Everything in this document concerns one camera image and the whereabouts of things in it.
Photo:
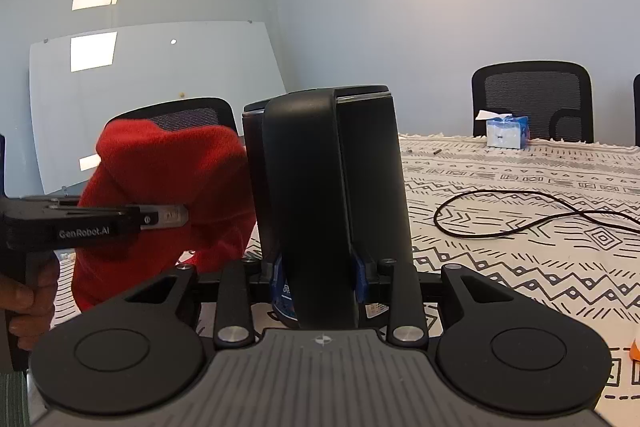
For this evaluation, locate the black mesh office chair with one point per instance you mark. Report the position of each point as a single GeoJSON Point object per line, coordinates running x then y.
{"type": "Point", "coordinates": [185, 114]}

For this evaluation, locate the orange object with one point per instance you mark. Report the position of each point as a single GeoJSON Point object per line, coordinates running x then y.
{"type": "Point", "coordinates": [634, 350]}

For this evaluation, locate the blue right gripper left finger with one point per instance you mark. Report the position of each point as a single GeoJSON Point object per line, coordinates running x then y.
{"type": "Point", "coordinates": [282, 302]}

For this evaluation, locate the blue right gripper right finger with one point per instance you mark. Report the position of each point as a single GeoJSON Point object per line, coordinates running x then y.
{"type": "Point", "coordinates": [364, 275]}

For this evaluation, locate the red fleece cloth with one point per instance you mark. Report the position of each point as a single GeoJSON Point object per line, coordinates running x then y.
{"type": "Point", "coordinates": [202, 169]}

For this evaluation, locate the black mug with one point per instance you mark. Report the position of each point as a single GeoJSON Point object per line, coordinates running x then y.
{"type": "Point", "coordinates": [327, 183]}

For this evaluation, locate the patterned white tablecloth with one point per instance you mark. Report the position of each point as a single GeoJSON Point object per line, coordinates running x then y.
{"type": "Point", "coordinates": [558, 222]}

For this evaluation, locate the white whiteboard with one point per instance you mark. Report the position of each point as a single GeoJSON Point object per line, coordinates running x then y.
{"type": "Point", "coordinates": [78, 83]}

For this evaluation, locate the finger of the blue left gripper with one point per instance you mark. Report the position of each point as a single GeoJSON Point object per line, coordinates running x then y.
{"type": "Point", "coordinates": [157, 217]}

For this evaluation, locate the blue tissue box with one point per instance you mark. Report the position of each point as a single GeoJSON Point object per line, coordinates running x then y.
{"type": "Point", "coordinates": [504, 130]}

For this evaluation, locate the person's left hand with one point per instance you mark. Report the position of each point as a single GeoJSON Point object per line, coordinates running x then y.
{"type": "Point", "coordinates": [33, 306]}

